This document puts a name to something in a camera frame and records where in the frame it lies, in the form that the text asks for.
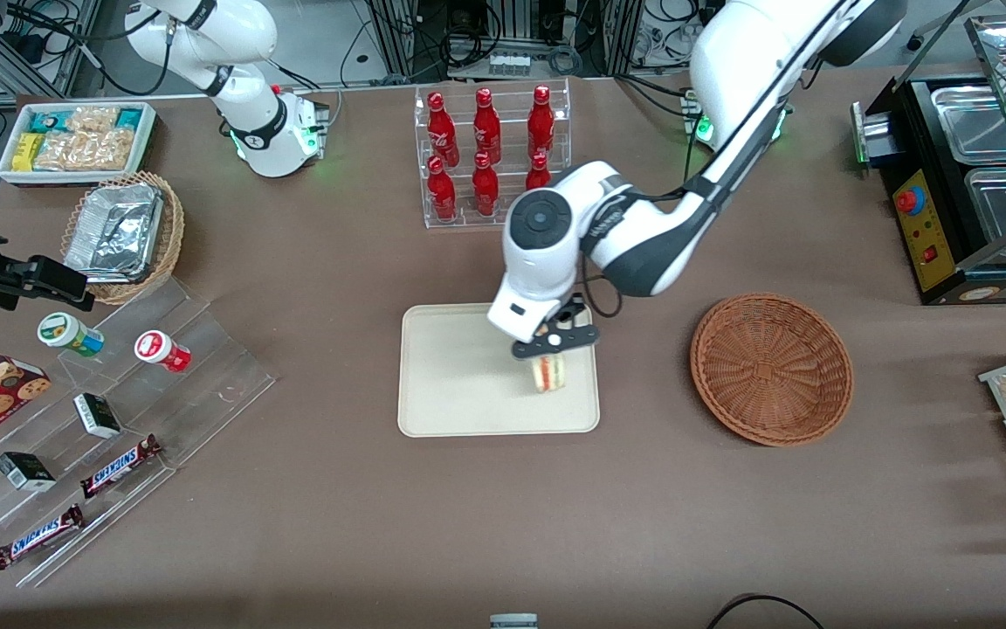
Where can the brown round wicker basket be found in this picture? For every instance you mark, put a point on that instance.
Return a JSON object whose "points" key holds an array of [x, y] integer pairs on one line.
{"points": [[774, 367]]}

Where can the white snack bin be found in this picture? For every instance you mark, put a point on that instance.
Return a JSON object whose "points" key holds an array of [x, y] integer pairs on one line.
{"points": [[5, 175]]}

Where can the small black box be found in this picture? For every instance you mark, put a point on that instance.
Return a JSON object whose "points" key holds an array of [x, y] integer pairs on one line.
{"points": [[98, 416], [24, 472]]}

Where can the green lid snack cup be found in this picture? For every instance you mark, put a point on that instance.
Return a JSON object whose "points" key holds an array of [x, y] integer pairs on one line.
{"points": [[62, 330]]}

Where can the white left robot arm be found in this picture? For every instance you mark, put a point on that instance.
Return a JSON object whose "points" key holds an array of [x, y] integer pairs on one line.
{"points": [[730, 70]]}

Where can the small grey box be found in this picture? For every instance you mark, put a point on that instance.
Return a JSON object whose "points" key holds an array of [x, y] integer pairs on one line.
{"points": [[513, 622]]}

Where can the teal snack pack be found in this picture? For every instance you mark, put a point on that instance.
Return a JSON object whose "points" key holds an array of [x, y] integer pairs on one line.
{"points": [[49, 120], [130, 118]]}

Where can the aluminium frame rack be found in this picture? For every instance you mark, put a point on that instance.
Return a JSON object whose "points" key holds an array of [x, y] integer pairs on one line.
{"points": [[394, 35]]}

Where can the red cola bottle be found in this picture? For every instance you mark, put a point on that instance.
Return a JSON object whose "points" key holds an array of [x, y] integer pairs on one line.
{"points": [[441, 131], [485, 190], [486, 129], [538, 173], [442, 194], [540, 124]]}

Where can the white power strip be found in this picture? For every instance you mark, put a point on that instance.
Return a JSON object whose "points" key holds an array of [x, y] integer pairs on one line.
{"points": [[509, 65]]}

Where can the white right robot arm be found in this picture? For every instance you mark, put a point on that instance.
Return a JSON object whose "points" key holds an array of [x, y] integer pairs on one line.
{"points": [[260, 118]]}

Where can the aluminium foil container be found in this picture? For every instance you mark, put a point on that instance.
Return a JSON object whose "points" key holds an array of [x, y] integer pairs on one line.
{"points": [[114, 231]]}

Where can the yellow snack pack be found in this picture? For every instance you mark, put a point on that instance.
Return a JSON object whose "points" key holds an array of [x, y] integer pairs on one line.
{"points": [[26, 152]]}

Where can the clear acrylic bottle rack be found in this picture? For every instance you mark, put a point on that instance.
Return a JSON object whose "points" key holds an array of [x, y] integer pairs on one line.
{"points": [[468, 220]]}

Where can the Snickers chocolate bar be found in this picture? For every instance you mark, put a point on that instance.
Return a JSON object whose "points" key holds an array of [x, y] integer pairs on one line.
{"points": [[36, 537], [119, 467]]}

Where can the clear cracker bag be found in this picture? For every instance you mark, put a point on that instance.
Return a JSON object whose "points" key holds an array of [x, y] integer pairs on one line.
{"points": [[110, 148], [59, 150], [93, 119]]}

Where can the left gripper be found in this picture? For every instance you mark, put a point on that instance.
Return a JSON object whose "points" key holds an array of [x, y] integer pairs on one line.
{"points": [[568, 312]]}

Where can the clear acrylic step shelf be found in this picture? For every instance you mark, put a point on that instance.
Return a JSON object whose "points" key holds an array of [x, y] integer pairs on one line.
{"points": [[206, 367]]}

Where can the beige rectangular tray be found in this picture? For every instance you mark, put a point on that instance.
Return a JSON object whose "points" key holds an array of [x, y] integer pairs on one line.
{"points": [[459, 384]]}

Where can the black food warmer machine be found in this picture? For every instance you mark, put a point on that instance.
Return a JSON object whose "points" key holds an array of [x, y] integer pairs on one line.
{"points": [[931, 249]]}

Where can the triangular sandwich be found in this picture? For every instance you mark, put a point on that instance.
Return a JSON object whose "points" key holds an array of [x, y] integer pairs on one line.
{"points": [[548, 374]]}

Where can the light tan wicker basket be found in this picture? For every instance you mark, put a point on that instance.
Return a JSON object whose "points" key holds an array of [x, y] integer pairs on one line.
{"points": [[169, 236]]}

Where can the red lid snack cup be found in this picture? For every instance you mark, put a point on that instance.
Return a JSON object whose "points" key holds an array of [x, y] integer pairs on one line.
{"points": [[158, 348]]}

